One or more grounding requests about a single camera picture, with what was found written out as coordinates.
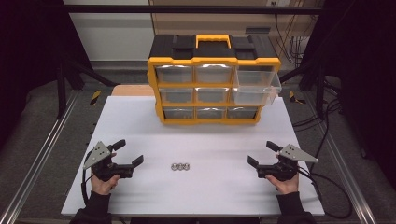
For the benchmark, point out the dark wall vent plate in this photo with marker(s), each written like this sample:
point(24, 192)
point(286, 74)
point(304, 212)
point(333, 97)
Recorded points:
point(257, 30)

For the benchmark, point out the person's right hand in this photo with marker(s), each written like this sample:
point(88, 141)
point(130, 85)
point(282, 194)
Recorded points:
point(288, 186)

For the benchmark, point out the aluminium frame rail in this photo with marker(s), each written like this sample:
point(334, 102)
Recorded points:
point(345, 168)
point(40, 155)

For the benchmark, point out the black horizontal metal bar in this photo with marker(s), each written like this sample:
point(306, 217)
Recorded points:
point(186, 9)

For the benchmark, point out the clear plastic organizer drawer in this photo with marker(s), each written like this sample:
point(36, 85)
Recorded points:
point(255, 93)

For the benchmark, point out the black curtain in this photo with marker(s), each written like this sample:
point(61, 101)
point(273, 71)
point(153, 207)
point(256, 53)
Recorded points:
point(367, 77)
point(25, 62)

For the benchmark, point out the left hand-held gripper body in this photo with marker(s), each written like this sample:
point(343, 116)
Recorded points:
point(104, 169)

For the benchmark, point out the black metal stand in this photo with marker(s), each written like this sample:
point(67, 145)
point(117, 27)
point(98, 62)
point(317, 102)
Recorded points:
point(320, 90)
point(61, 90)

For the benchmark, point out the wooden board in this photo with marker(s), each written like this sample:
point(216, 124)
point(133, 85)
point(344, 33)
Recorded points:
point(132, 90)

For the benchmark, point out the silver metal hex nut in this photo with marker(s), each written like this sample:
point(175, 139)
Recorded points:
point(174, 166)
point(180, 166)
point(186, 166)

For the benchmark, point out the grid of clear drawers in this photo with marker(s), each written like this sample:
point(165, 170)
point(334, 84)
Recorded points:
point(174, 74)

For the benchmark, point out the yellow black organizer cabinet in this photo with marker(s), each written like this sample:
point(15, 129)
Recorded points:
point(205, 49)

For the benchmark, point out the person's left hand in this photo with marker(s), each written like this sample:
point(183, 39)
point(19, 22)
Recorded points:
point(104, 187)

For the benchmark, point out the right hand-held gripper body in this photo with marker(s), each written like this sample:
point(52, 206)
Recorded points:
point(285, 171)

